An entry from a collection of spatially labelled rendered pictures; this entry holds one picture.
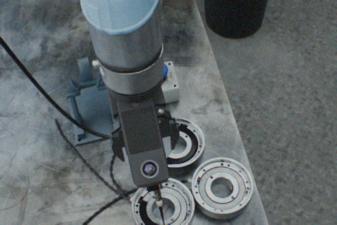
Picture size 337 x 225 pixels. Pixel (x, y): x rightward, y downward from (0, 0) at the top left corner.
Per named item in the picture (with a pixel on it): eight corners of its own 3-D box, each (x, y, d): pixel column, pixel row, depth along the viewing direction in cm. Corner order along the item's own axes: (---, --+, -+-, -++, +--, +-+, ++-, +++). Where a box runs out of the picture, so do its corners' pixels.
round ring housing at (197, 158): (160, 122, 90) (159, 110, 87) (211, 137, 88) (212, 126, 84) (139, 167, 85) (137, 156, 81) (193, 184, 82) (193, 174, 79)
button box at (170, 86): (180, 101, 93) (179, 86, 89) (145, 107, 92) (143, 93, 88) (172, 70, 97) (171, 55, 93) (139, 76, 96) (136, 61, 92)
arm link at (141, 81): (170, 65, 49) (95, 82, 48) (171, 91, 53) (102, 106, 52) (154, 18, 53) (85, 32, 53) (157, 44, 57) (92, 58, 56)
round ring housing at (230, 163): (256, 176, 83) (259, 166, 79) (242, 229, 77) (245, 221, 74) (201, 161, 85) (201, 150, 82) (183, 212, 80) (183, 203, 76)
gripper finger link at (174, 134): (180, 139, 68) (173, 106, 61) (183, 147, 67) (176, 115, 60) (149, 147, 68) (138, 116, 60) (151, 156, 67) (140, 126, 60)
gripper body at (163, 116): (160, 92, 68) (154, 35, 58) (174, 141, 63) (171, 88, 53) (109, 104, 67) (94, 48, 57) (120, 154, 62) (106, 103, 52)
